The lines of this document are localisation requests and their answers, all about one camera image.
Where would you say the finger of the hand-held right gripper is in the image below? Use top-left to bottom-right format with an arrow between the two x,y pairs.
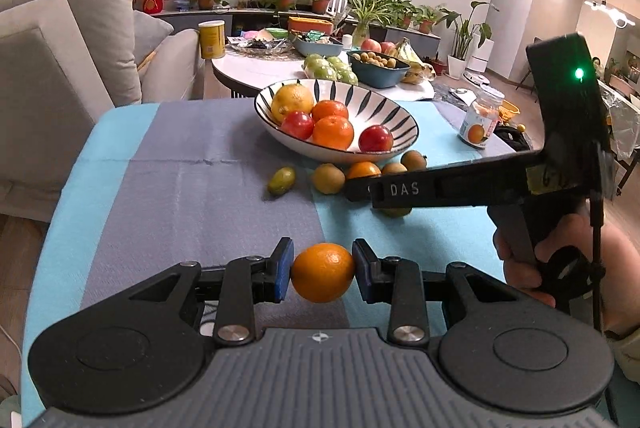
344,175 -> 437,215

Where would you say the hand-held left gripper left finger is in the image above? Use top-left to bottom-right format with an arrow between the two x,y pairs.
117,237 -> 296,349

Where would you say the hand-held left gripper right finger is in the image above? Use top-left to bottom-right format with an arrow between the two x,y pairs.
351,238 -> 523,349

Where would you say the orange mandarin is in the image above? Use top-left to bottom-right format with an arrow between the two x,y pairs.
311,100 -> 350,123
291,243 -> 357,303
312,115 -> 356,152

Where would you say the small orange citrus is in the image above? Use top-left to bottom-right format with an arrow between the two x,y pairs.
346,161 -> 383,181

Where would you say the striped white ceramic bowl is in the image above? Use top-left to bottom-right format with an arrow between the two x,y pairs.
254,78 -> 420,165

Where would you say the yellow lemon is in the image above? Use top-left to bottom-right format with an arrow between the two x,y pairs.
270,84 -> 316,126

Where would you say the pile of small tan fruits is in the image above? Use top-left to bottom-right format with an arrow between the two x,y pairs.
351,50 -> 408,69

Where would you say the person's right hand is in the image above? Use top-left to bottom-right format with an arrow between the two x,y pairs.
492,208 -> 640,336

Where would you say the orange plastic basket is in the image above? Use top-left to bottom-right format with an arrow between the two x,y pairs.
497,100 -> 521,123

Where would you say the black cloth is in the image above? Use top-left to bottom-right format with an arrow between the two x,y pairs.
492,124 -> 531,153

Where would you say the dining table with clear cover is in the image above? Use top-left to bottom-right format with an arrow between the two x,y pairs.
597,80 -> 640,196

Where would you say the clear jar with orange label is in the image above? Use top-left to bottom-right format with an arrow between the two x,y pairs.
457,85 -> 506,151

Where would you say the white robot vacuum dock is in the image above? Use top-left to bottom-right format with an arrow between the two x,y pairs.
465,45 -> 501,86

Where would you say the dark blue bowl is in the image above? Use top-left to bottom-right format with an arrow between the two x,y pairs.
347,50 -> 412,88

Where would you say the tall plant in white pot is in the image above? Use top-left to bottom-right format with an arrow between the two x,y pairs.
437,0 -> 500,78

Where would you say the bunch of bananas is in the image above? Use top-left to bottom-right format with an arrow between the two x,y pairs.
395,38 -> 436,84

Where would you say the cluster of green apples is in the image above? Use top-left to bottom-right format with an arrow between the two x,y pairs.
302,52 -> 360,86

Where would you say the teal tray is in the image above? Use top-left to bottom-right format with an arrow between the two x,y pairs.
291,32 -> 346,57

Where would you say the spider plant in glass vase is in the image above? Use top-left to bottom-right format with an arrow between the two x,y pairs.
352,0 -> 396,48

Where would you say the white oval coffee table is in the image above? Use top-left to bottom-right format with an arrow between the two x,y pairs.
211,42 -> 453,101

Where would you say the orange box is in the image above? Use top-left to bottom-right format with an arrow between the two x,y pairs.
287,16 -> 333,34

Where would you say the glass plate of snacks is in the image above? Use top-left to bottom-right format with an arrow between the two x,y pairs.
227,35 -> 293,54

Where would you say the yellow can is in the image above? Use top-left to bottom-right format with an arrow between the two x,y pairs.
198,20 -> 227,60

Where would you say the grey television cabinet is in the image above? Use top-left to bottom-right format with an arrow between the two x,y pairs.
150,8 -> 442,53

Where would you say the grey cushion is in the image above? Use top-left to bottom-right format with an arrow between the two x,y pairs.
132,10 -> 175,68

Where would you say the beige sofa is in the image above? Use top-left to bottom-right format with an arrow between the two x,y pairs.
0,0 -> 206,223

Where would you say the black cable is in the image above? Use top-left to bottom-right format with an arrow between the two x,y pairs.
592,148 -> 606,334

